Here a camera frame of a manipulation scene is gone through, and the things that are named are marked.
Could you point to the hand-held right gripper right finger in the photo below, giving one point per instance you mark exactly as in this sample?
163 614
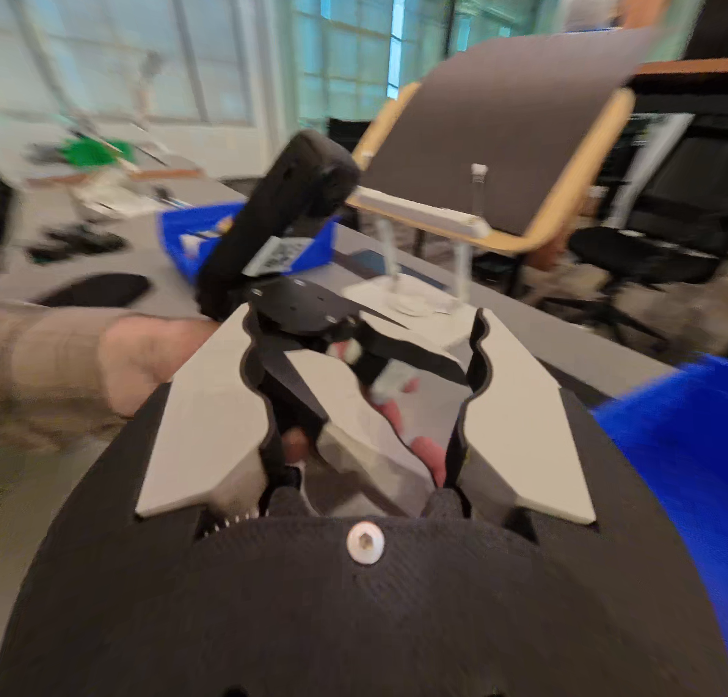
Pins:
523 424

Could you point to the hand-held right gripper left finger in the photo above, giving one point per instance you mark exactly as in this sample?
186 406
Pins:
205 412

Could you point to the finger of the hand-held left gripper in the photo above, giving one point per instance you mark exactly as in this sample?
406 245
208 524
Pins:
352 407
415 347

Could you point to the large blue plastic bin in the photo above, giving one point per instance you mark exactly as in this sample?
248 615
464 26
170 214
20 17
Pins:
671 452

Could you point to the person's left forearm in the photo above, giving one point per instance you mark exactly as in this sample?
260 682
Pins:
51 355

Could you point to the green object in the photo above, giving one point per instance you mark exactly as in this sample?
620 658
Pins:
96 152

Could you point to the person's left hand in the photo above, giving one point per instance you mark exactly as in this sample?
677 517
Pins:
153 361

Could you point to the white clear tube stand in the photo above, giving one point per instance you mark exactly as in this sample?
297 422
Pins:
421 304

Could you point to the small blue plastic bin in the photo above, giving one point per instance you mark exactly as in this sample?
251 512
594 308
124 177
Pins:
187 236

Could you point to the white papers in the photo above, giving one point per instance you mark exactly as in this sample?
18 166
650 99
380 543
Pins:
116 201

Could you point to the flat black pad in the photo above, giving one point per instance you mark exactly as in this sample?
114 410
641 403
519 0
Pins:
96 290

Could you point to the black tangled items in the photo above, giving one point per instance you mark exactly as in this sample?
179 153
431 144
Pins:
79 241

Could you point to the black desk chair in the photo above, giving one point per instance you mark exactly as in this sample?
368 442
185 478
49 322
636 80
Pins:
642 253

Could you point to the grey plywood chair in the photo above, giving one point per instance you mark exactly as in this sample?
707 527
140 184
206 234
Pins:
500 122

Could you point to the wooden desk black frame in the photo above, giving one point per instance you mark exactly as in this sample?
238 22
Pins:
682 67

